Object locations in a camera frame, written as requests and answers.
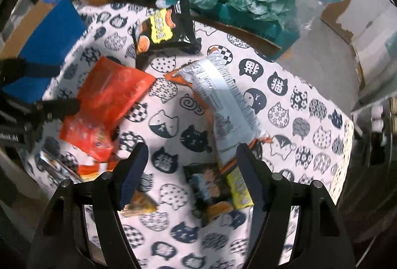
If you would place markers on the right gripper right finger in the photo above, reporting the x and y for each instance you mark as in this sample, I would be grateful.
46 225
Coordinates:
271 194

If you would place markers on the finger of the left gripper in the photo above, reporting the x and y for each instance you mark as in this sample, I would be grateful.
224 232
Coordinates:
16 68
57 109

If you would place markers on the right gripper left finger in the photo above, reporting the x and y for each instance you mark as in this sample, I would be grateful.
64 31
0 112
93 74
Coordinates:
112 191

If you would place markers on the orange yellow snack bag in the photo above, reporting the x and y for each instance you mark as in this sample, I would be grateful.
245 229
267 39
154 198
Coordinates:
140 204

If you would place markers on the red snack bag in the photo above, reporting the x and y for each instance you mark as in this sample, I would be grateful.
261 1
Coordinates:
106 95

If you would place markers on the silver white chip bag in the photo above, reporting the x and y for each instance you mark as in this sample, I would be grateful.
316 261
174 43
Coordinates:
233 121

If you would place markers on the black yellow snack bag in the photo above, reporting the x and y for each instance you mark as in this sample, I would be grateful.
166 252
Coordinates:
166 28

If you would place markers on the blue cardboard box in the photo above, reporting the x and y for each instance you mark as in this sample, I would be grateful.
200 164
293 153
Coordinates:
46 33

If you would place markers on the cat pattern tablecloth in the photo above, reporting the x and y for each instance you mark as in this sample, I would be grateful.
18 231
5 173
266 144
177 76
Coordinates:
310 137

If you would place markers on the teal cardboard box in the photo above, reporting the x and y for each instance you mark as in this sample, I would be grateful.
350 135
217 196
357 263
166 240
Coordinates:
267 37

